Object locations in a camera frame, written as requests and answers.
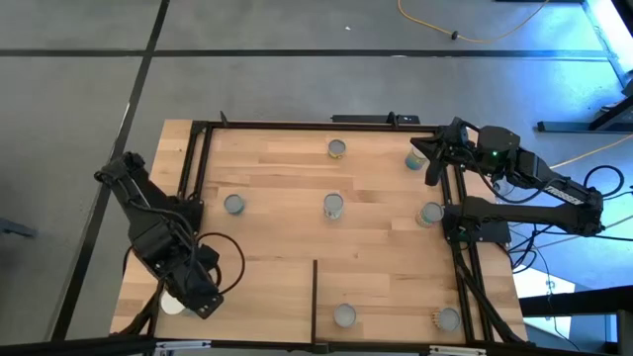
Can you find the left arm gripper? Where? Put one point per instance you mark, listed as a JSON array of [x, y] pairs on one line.
[[190, 282]]

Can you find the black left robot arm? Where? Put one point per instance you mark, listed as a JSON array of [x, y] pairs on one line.
[[148, 217]]

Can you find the black stand foot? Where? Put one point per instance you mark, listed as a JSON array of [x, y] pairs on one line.
[[569, 126]]

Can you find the black desk edge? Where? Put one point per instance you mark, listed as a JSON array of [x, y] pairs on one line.
[[573, 301]]

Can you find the black power strip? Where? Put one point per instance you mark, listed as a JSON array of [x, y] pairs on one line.
[[366, 119]]

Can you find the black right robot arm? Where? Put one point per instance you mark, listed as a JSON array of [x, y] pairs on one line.
[[544, 212]]

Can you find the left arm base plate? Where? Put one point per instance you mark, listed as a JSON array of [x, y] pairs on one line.
[[195, 220]]

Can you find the teal short tin can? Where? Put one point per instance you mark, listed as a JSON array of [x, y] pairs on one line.
[[234, 204]]

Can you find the silver frame bracket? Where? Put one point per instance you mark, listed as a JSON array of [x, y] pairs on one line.
[[183, 345], [457, 350]]

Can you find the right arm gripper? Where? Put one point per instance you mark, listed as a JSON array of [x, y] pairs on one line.
[[457, 141]]

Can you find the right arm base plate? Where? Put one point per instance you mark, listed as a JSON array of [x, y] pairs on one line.
[[489, 232]]

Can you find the grey furniture foot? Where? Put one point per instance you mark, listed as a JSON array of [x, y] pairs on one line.
[[17, 228]]

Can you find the table-level camera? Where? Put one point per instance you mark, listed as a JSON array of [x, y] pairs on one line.
[[320, 347]]

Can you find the green soup tin can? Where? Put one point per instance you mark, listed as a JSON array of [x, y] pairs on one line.
[[414, 160]]

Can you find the black aluminium table frame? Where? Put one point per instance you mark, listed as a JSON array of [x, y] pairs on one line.
[[321, 125]]

